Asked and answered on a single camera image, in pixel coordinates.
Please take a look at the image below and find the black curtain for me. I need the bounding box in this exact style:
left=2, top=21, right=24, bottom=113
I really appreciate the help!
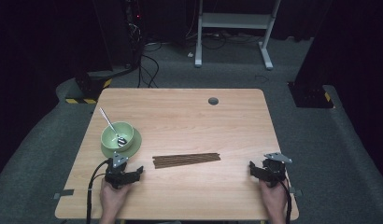
left=293, top=0, right=383, bottom=178
left=0, top=0, right=113, bottom=185

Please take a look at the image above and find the black equipment rack with wires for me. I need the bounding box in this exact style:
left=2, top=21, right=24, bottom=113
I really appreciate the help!
left=121, top=0, right=145, bottom=69

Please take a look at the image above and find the green ceramic plate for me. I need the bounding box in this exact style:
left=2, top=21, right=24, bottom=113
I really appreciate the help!
left=100, top=126, right=143, bottom=161

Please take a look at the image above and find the person's right hand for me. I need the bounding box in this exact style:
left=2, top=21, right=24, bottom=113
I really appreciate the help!
left=259, top=178, right=290, bottom=216

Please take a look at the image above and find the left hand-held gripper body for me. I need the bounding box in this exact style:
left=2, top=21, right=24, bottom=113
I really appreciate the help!
left=104, top=151, right=129, bottom=190

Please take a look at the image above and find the white metal stand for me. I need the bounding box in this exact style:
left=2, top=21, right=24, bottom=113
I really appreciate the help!
left=194, top=0, right=275, bottom=71

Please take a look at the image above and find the green ceramic bowl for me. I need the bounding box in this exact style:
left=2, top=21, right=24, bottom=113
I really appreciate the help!
left=100, top=120, right=135, bottom=153

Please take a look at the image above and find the person's left hand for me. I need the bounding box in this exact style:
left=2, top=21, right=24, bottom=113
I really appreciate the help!
left=99, top=178, right=133, bottom=215

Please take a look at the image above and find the yellow black hazard tape strip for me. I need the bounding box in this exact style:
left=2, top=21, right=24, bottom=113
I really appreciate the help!
left=64, top=98, right=97, bottom=105

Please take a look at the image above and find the black floor cable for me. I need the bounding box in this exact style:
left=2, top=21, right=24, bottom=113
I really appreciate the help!
left=136, top=54, right=161, bottom=89

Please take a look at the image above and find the black stand base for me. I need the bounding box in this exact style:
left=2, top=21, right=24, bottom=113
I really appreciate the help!
left=75, top=69, right=113, bottom=101
left=287, top=81, right=334, bottom=109

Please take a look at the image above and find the left hand-held gripper black cable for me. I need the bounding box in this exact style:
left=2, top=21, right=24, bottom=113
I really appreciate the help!
left=85, top=158, right=114, bottom=224

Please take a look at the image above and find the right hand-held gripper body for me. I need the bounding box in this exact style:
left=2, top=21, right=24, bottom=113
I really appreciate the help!
left=261, top=151, right=293, bottom=189

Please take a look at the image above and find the metal spoon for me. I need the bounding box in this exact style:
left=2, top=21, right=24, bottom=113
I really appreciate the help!
left=98, top=106, right=128, bottom=147

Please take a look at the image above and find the right hand-held gripper black cable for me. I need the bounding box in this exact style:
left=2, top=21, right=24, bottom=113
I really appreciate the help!
left=278, top=178, right=292, bottom=224

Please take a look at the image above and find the hand-held gripper black cable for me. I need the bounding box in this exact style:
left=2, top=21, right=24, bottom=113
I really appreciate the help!
left=278, top=178, right=292, bottom=224
left=85, top=158, right=114, bottom=224

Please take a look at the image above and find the bundle of black floor cables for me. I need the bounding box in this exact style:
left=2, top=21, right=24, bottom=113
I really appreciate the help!
left=185, top=30, right=262, bottom=50

